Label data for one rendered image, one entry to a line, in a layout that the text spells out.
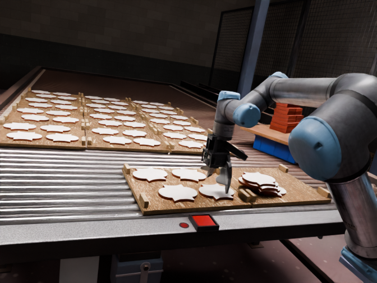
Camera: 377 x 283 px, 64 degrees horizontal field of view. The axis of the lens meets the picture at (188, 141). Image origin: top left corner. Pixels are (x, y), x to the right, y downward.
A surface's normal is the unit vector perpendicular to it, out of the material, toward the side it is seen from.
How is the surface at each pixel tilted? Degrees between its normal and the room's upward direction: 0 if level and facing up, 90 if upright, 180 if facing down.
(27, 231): 0
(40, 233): 0
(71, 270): 90
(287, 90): 89
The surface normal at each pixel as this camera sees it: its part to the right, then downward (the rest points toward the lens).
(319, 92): -0.96, 0.00
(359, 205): -0.04, 0.57
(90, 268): 0.34, 0.31
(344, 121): -0.10, -0.29
